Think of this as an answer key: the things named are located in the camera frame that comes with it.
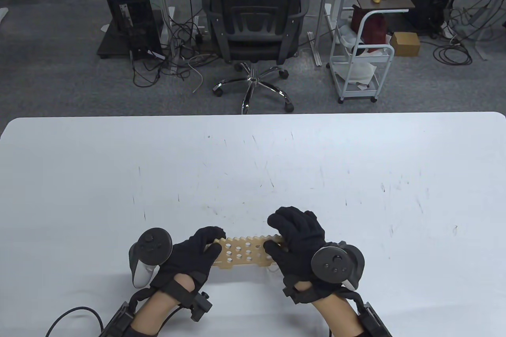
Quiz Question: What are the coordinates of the person's right hand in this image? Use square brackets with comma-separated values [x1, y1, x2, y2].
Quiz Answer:
[264, 206, 365, 306]

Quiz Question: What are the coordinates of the person's left hand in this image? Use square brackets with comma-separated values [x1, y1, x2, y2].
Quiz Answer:
[149, 226, 227, 294]

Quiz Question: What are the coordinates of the wooden crocodile lacing toy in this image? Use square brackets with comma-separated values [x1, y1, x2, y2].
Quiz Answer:
[204, 234, 287, 272]

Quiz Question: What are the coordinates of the person's right forearm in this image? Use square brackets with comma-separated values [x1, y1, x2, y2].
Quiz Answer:
[312, 296, 366, 337]

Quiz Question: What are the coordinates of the person's left forearm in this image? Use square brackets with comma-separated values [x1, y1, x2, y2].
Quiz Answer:
[128, 274, 196, 337]

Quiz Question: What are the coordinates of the black and white tracking controller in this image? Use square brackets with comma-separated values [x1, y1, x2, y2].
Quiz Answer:
[128, 228, 173, 289]
[311, 242, 365, 292]

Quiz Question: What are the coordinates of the white rolling cart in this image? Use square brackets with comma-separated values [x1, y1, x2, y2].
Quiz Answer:
[327, 3, 395, 104]

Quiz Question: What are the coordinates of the white crumpled paper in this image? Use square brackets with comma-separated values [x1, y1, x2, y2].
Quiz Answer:
[334, 61, 376, 85]

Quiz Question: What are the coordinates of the black mesh office chair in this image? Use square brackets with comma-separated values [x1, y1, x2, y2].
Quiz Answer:
[202, 0, 310, 114]

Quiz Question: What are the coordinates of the brown cardboard box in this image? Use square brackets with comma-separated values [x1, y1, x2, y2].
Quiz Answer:
[391, 32, 421, 56]

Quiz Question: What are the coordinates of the dark red bag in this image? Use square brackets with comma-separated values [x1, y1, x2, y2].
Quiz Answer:
[351, 5, 389, 52]

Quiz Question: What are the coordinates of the black computer tower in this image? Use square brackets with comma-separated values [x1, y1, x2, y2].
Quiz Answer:
[106, 0, 166, 62]

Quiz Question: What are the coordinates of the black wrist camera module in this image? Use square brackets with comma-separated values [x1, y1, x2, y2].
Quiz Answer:
[283, 286, 313, 306]
[190, 292, 213, 322]

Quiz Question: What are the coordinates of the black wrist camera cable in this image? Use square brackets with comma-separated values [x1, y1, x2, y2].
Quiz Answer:
[160, 303, 184, 331]

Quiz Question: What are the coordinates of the black forearm strapped pack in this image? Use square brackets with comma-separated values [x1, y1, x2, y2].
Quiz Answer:
[354, 299, 394, 337]
[102, 301, 137, 337]

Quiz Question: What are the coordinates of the black looped pack cable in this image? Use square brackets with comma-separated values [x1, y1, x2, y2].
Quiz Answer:
[45, 306, 104, 337]

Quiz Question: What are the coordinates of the white floor cable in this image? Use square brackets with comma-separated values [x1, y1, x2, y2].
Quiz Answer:
[188, 56, 204, 93]

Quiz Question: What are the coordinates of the coiled black floor cable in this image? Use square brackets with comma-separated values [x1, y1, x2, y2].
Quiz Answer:
[433, 43, 473, 66]

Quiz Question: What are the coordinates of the tangle of black cables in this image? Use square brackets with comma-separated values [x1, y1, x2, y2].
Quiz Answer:
[132, 5, 222, 88]

